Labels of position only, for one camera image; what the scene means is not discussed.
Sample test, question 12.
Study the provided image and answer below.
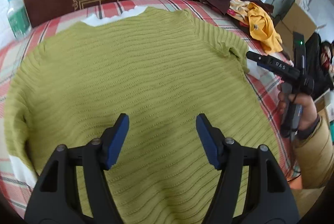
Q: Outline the green knit sweater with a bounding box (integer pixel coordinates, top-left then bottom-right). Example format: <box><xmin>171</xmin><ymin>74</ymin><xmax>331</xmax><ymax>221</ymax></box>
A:
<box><xmin>4</xmin><ymin>8</ymin><xmax>279</xmax><ymax>223</ymax></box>

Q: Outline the tan jacket right forearm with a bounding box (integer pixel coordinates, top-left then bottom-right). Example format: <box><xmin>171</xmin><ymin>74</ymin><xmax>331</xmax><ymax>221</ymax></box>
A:
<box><xmin>293</xmin><ymin>117</ymin><xmax>333</xmax><ymax>189</ymax></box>

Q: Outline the person's right hand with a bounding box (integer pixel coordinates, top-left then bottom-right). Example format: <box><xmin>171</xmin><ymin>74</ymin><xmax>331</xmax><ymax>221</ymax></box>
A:
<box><xmin>277</xmin><ymin>84</ymin><xmax>318</xmax><ymax>131</ymax></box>

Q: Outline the red plaid bed sheet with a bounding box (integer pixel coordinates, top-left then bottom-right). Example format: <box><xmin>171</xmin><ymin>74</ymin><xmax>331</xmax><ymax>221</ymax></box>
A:
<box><xmin>1</xmin><ymin>0</ymin><xmax>280</xmax><ymax>217</ymax></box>

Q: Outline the yellow garment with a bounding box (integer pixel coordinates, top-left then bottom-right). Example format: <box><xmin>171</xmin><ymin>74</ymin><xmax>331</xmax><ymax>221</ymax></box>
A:
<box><xmin>227</xmin><ymin>0</ymin><xmax>283</xmax><ymax>54</ymax></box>

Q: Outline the cardboard box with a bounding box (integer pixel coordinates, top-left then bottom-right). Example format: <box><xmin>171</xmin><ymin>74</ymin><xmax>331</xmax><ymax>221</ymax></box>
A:
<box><xmin>273</xmin><ymin>0</ymin><xmax>327</xmax><ymax>61</ymax></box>

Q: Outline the green label plastic bottle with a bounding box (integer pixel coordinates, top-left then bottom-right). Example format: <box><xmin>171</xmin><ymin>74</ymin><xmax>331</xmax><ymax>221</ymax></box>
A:
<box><xmin>7</xmin><ymin>0</ymin><xmax>32</xmax><ymax>40</ymax></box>

